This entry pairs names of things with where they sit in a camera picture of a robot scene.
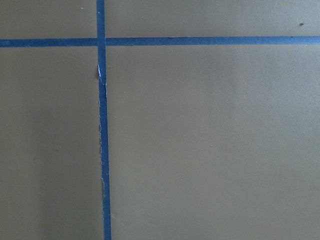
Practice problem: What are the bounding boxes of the brown paper table cover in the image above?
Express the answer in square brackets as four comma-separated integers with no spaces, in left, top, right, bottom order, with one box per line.
[0,0,320,240]

